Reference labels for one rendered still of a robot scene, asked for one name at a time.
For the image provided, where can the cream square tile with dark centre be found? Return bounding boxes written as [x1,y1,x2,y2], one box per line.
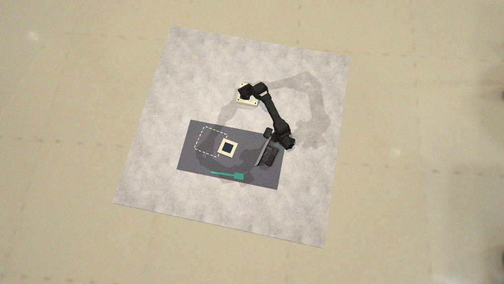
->
[217,138,238,158]

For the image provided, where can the dark grey mat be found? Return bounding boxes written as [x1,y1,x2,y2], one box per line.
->
[177,120,285,190]

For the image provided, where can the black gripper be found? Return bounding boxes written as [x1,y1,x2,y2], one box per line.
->
[263,127,295,145]

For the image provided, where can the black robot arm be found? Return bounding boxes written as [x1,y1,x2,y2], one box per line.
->
[238,82,294,150]

